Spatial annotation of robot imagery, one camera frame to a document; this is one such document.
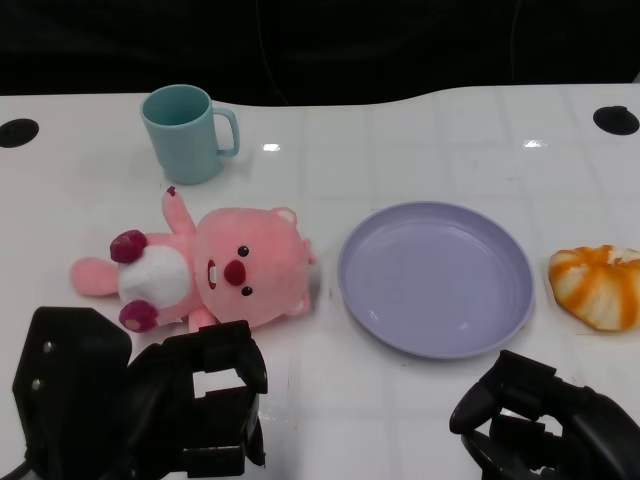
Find orange white striped bun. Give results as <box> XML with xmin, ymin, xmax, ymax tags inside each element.
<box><xmin>548</xmin><ymin>244</ymin><xmax>640</xmax><ymax>334</ymax></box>

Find pink plush beaver doll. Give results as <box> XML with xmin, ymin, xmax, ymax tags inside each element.
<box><xmin>69</xmin><ymin>185</ymin><xmax>319</xmax><ymax>334</ymax></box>

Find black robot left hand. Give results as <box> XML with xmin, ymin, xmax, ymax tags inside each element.
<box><xmin>12</xmin><ymin>305</ymin><xmax>269</xmax><ymax>480</ymax></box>

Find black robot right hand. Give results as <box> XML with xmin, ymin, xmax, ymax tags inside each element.
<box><xmin>448</xmin><ymin>349</ymin><xmax>640</xmax><ymax>480</ymax></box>

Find teal plastic mug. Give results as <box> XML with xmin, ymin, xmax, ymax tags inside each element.
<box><xmin>139</xmin><ymin>83</ymin><xmax>241</xmax><ymax>186</ymax></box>

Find black round table grommet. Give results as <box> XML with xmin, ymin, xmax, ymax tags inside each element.
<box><xmin>592</xmin><ymin>105</ymin><xmax>640</xmax><ymax>135</ymax></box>
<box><xmin>0</xmin><ymin>118</ymin><xmax>40</xmax><ymax>149</ymax></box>

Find lavender plastic plate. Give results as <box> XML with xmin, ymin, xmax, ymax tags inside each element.
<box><xmin>337</xmin><ymin>200</ymin><xmax>536</xmax><ymax>361</ymax></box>

